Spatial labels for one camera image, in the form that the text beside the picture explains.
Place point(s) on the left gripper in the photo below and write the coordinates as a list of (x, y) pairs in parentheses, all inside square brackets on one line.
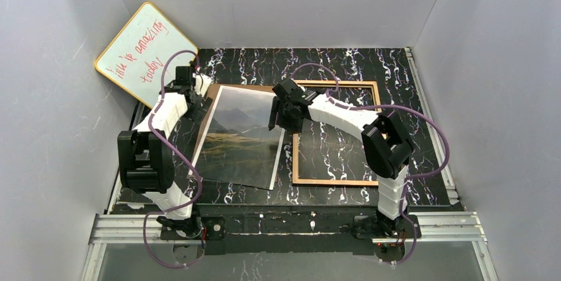
[(196, 96)]

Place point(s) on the white board yellow rim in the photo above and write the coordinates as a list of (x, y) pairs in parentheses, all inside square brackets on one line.
[(136, 56)]

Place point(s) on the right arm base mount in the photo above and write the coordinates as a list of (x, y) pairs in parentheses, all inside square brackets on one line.
[(381, 230)]

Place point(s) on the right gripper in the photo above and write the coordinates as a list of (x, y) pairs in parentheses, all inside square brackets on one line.
[(280, 113)]

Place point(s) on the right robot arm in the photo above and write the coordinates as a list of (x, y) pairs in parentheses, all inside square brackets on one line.
[(386, 142)]

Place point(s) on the brown backing board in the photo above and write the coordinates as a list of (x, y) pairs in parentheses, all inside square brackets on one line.
[(236, 109)]

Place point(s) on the wooden picture frame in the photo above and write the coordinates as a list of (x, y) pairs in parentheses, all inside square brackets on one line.
[(373, 87)]

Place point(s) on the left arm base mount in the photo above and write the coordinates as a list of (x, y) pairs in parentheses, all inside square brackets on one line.
[(196, 227)]

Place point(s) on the landscape photo print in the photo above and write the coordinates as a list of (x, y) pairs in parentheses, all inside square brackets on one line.
[(249, 159)]

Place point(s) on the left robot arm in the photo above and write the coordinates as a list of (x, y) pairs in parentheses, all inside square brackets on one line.
[(146, 164)]

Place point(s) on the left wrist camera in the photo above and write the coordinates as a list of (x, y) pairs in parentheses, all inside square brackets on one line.
[(203, 82)]

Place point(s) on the aluminium rail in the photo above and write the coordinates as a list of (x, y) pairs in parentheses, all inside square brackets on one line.
[(277, 229)]

